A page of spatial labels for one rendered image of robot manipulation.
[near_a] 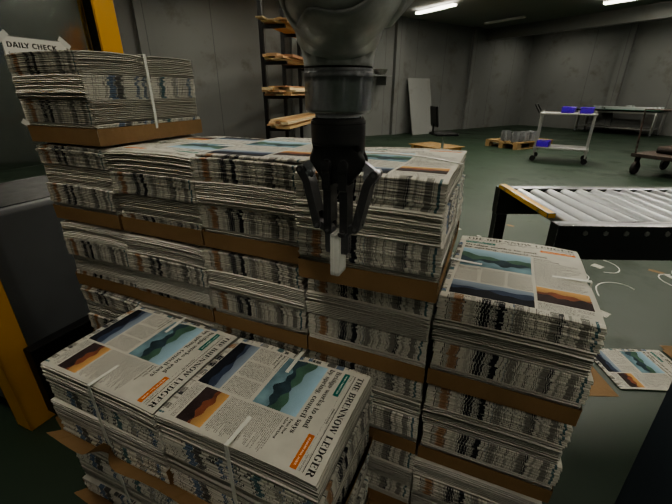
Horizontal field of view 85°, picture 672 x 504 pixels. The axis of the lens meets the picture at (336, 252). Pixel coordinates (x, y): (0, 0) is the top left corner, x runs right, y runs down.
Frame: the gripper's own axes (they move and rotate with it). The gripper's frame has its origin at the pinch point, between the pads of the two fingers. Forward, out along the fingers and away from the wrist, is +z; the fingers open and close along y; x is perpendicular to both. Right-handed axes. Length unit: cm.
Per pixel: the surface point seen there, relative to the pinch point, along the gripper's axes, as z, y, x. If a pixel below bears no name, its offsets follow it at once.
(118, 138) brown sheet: -12, 73, -22
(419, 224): -2.4, -10.3, -11.5
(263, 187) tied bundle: -4.5, 24.4, -16.2
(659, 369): 96, -106, -135
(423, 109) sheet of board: 26, 214, -1166
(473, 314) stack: 16.2, -21.3, -16.8
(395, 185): -8.5, -5.4, -12.5
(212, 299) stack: 29, 45, -17
